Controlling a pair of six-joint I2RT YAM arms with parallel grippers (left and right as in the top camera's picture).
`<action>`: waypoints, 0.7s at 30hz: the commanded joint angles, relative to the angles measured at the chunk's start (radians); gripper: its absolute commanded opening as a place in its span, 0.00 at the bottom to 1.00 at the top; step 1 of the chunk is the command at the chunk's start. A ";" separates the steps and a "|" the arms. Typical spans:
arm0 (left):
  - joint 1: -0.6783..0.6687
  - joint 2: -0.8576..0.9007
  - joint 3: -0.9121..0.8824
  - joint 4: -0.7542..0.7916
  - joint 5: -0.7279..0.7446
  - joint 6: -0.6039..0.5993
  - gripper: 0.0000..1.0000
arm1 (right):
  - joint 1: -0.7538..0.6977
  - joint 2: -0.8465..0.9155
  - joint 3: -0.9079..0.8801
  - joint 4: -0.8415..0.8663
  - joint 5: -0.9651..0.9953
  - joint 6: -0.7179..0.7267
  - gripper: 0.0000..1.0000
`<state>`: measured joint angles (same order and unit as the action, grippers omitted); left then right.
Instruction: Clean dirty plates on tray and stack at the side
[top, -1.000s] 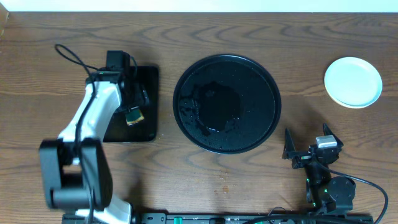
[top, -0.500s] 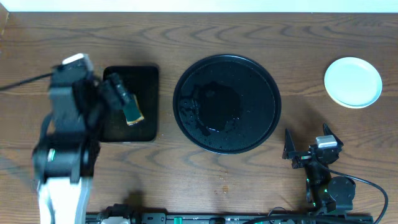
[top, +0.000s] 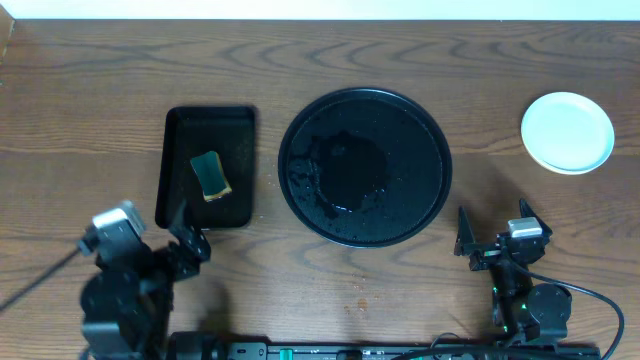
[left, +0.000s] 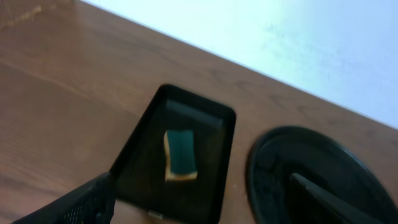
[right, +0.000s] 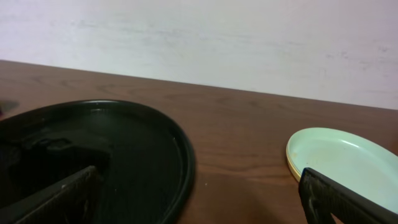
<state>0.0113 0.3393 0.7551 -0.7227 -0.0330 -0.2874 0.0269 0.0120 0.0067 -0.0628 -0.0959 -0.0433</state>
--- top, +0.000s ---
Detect rectangular black tray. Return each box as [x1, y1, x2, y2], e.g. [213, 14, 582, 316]
[155, 106, 256, 229]

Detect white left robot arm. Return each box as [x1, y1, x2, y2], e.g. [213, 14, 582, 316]
[78, 200, 211, 359]

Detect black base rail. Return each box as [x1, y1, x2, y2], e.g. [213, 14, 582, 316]
[164, 332, 600, 360]

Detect round black tray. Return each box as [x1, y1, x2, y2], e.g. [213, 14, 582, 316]
[278, 88, 453, 248]

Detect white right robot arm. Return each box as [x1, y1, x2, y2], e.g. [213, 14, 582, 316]
[454, 200, 572, 347]

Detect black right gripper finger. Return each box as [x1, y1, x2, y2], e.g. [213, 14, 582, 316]
[519, 198, 553, 238]
[456, 206, 476, 246]

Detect green yellow sponge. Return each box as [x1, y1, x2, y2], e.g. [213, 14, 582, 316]
[190, 151, 233, 202]

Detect green plate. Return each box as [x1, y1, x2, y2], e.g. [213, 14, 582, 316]
[528, 152, 611, 175]
[521, 92, 615, 156]

